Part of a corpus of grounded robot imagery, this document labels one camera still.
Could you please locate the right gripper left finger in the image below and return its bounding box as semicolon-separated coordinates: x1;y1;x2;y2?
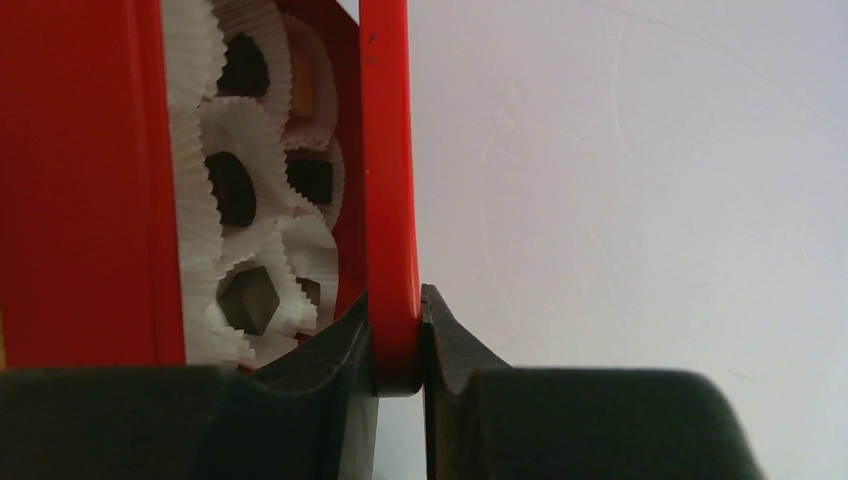
1;296;378;479

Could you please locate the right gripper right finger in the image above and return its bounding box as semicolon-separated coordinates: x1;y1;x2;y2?
422;285;764;479

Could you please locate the dark square chocolate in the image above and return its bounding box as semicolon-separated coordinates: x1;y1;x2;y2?
218;266;280;336

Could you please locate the dark small chocolate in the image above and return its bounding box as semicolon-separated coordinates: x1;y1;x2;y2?
296;277;321;306

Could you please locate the red box lid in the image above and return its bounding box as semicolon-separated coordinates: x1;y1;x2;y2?
1;1;185;367

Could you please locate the red box with white liners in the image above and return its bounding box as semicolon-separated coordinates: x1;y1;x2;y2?
158;0;424;399

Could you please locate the dark oval chocolate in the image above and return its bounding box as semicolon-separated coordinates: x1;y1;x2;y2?
217;33;270;98

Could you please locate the dark cube chocolate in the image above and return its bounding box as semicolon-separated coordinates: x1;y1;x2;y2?
286;157;334;205

